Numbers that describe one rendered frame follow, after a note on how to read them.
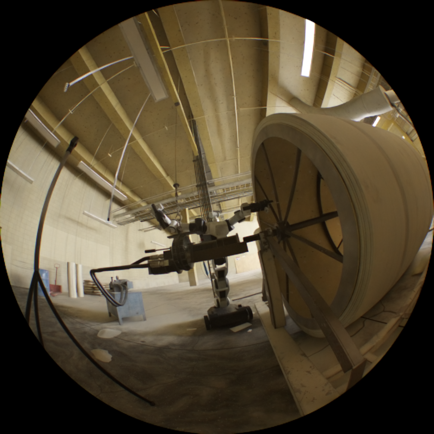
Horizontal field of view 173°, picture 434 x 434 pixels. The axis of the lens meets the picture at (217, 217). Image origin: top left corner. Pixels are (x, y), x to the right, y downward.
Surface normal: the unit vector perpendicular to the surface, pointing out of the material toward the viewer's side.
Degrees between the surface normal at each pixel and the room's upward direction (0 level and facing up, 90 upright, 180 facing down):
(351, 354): 35
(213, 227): 102
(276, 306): 90
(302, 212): 113
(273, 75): 180
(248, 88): 180
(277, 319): 90
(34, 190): 90
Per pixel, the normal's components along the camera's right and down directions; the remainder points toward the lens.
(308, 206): -0.05, 0.09
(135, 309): 0.82, -0.35
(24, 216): 0.97, -0.22
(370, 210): -0.11, -0.15
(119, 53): 0.18, 0.91
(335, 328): -0.23, -0.94
